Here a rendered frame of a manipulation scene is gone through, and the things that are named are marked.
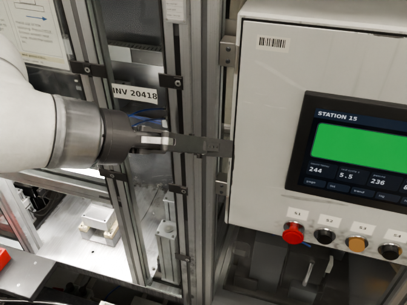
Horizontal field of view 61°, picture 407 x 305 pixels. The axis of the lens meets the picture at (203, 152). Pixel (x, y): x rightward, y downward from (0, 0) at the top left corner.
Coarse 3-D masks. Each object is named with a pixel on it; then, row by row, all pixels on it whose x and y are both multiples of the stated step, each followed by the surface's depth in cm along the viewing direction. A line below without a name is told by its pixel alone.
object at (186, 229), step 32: (192, 128) 65; (192, 160) 70; (32, 192) 127; (192, 192) 76; (192, 224) 83; (192, 256) 92; (64, 288) 176; (96, 288) 165; (128, 288) 154; (192, 288) 103
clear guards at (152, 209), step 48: (0, 0) 60; (48, 0) 57; (96, 0) 54; (144, 0) 52; (48, 48) 63; (96, 48) 60; (144, 48) 57; (96, 192) 87; (144, 192) 81; (0, 240) 122; (144, 240) 94
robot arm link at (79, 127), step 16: (64, 96) 42; (64, 112) 39; (80, 112) 40; (96, 112) 42; (64, 128) 39; (80, 128) 40; (96, 128) 41; (64, 144) 39; (80, 144) 40; (96, 144) 41; (64, 160) 40; (80, 160) 41
